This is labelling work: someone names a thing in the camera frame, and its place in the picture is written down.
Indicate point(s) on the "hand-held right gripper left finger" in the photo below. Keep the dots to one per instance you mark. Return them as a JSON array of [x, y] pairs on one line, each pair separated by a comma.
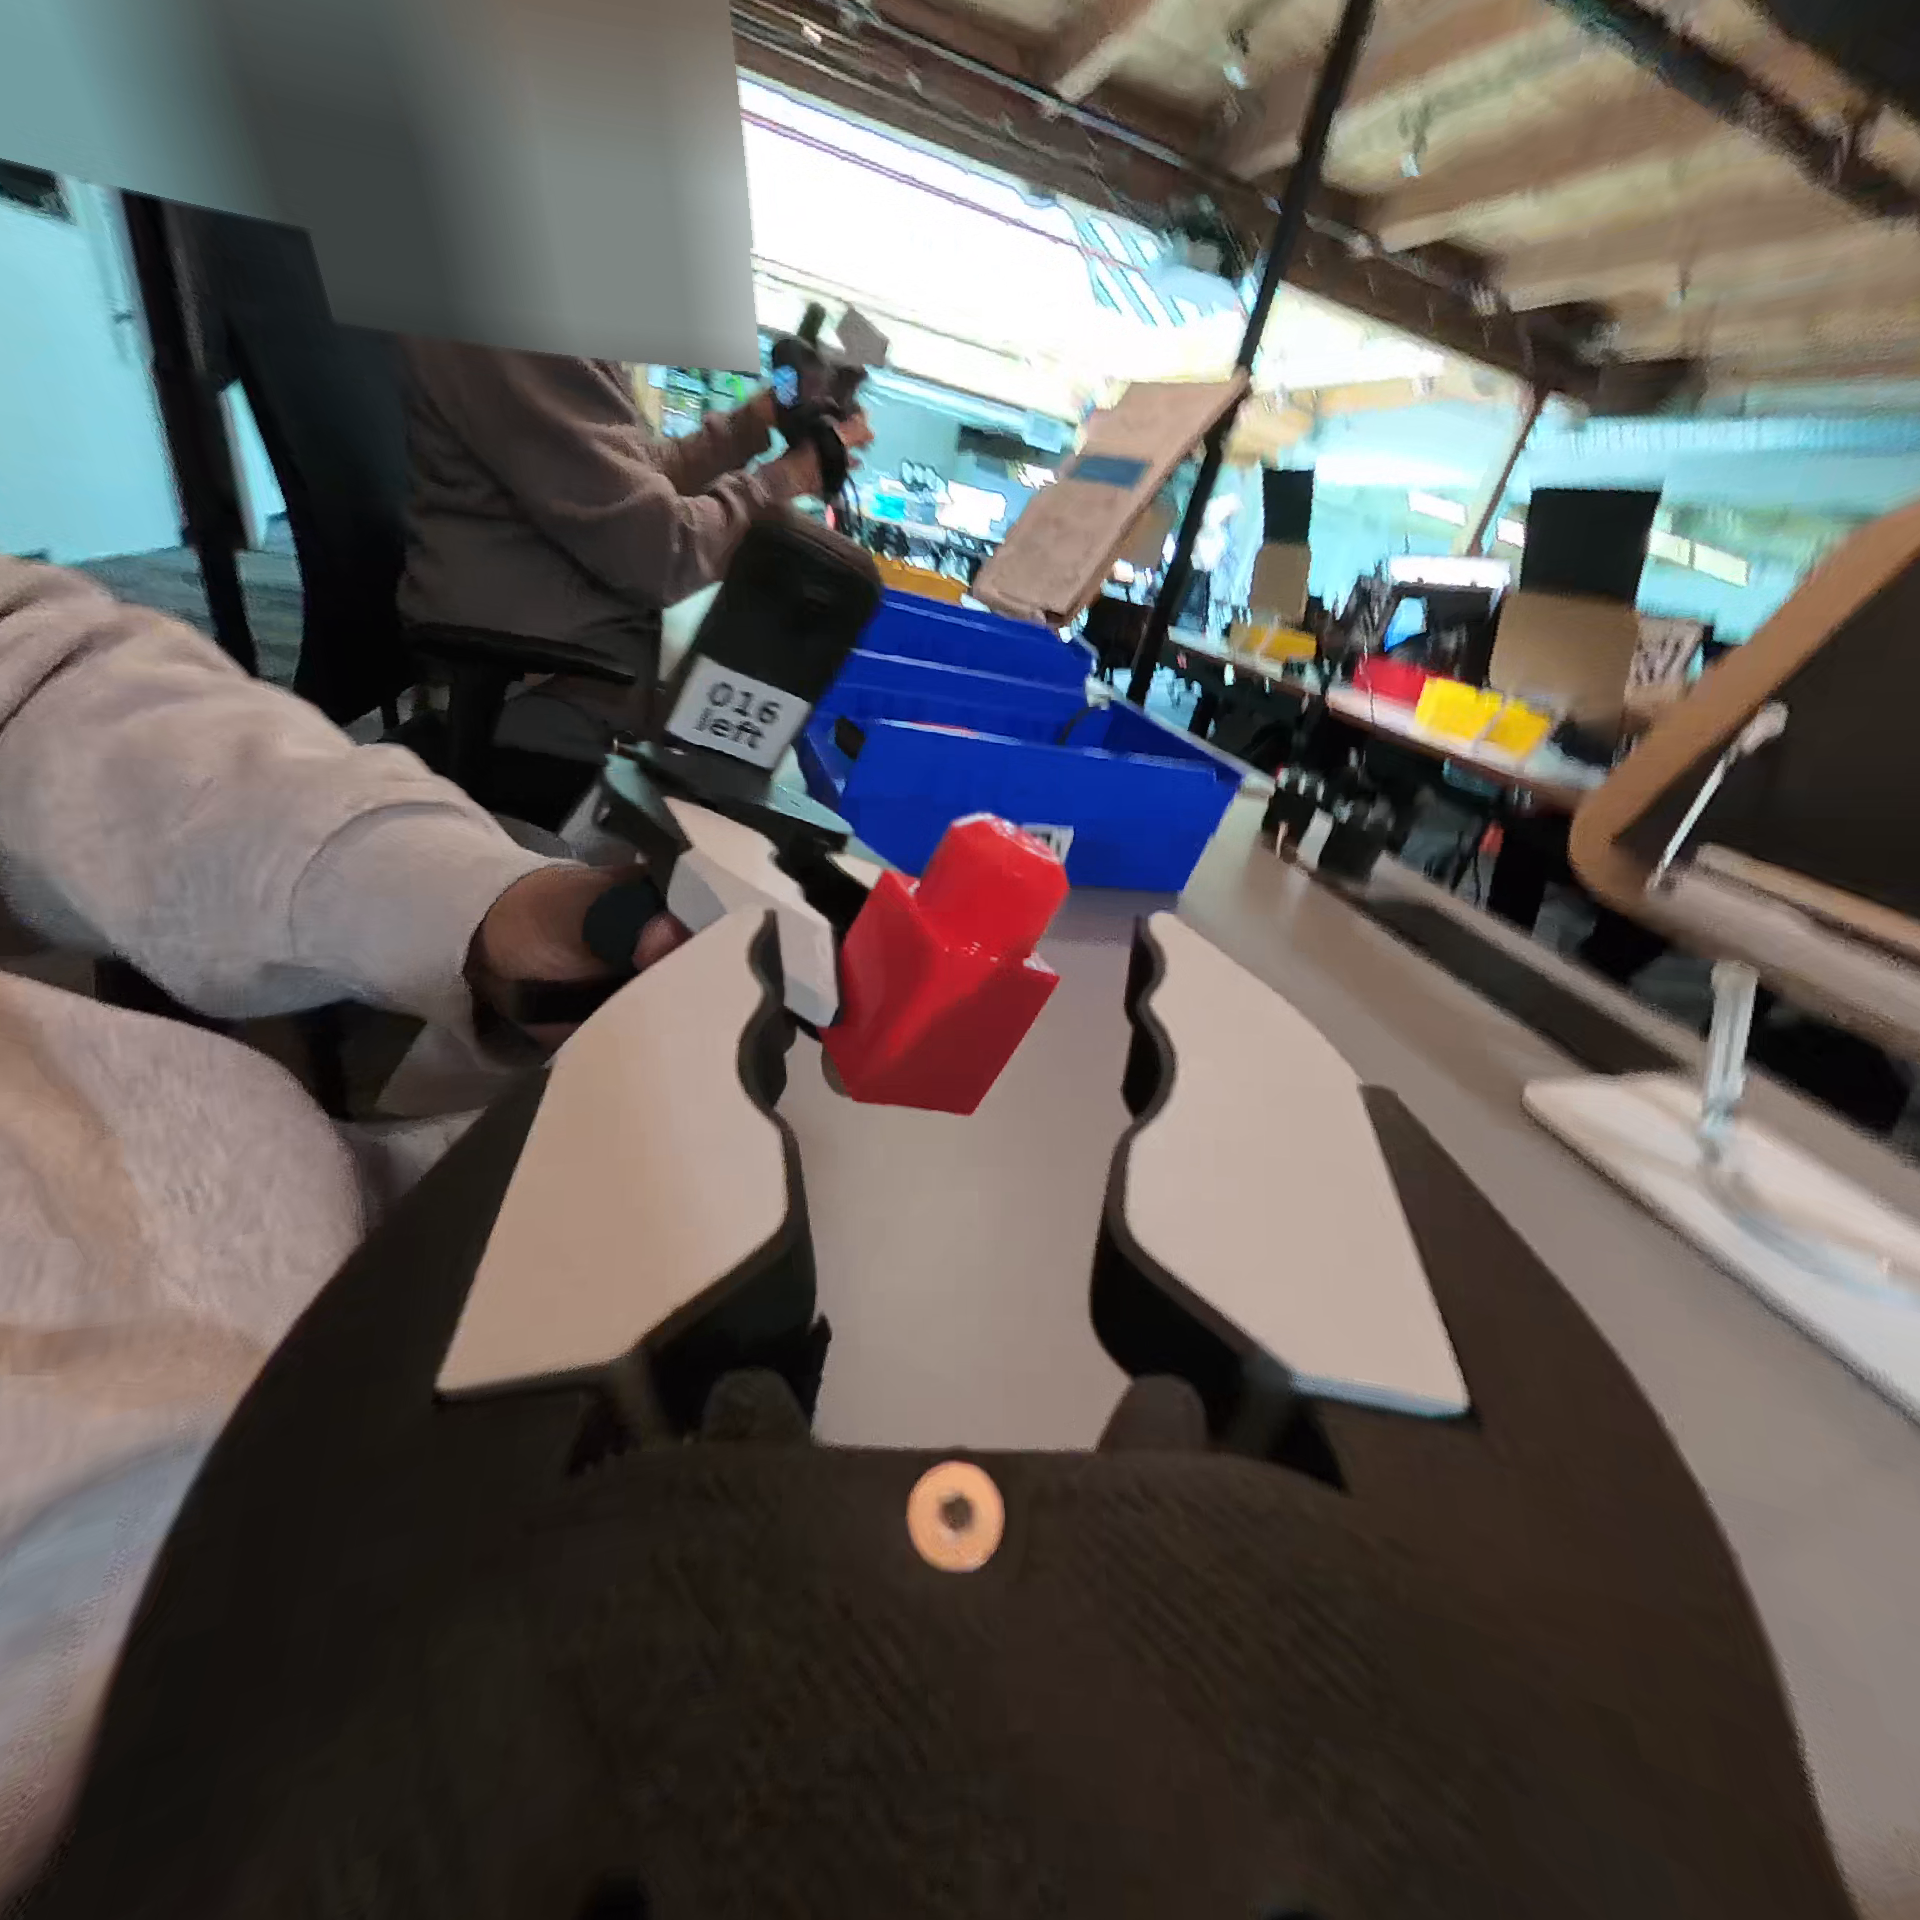
[[630, 1200]]

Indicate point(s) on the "person's left forearm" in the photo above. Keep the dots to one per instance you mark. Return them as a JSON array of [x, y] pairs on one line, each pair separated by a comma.
[[225, 810]]

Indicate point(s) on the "brown cardboard instruction board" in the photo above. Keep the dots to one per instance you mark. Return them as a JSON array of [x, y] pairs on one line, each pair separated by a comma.
[[1095, 511]]

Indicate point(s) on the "person's left hand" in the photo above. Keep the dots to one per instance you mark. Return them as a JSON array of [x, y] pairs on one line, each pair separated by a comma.
[[533, 937]]

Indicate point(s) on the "black battery charger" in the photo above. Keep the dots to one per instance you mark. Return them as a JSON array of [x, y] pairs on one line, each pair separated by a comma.
[[1358, 832], [1292, 810]]

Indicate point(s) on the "red plastic bin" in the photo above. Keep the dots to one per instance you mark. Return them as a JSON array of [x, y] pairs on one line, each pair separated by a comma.
[[1390, 680]]

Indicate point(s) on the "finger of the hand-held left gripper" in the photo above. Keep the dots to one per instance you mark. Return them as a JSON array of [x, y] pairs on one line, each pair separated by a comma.
[[810, 967]]

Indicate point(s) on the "red box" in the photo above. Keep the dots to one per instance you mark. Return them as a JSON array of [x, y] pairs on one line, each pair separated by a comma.
[[930, 1005]]

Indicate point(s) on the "wooden table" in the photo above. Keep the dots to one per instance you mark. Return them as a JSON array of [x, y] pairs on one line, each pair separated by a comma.
[[1500, 765]]

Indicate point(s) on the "blue plastic bin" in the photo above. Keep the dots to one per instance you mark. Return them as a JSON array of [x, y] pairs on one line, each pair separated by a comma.
[[975, 630], [1050, 810]]

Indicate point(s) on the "black office chair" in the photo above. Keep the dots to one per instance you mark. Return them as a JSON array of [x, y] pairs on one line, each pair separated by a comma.
[[329, 524]]

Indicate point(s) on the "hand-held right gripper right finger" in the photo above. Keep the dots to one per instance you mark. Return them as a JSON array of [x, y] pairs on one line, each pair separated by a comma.
[[1290, 1215]]

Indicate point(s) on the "yellow plastic bin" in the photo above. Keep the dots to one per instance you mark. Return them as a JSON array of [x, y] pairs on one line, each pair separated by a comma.
[[1478, 716]]

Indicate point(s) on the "wooden document stand black board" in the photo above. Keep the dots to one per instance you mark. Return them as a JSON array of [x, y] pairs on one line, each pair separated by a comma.
[[1286, 517], [1583, 556], [1799, 780]]

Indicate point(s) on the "black desk mat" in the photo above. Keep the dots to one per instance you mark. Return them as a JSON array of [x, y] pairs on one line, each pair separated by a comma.
[[1500, 975]]

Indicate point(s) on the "black floor lamp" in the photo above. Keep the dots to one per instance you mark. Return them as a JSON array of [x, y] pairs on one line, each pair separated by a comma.
[[1245, 346]]

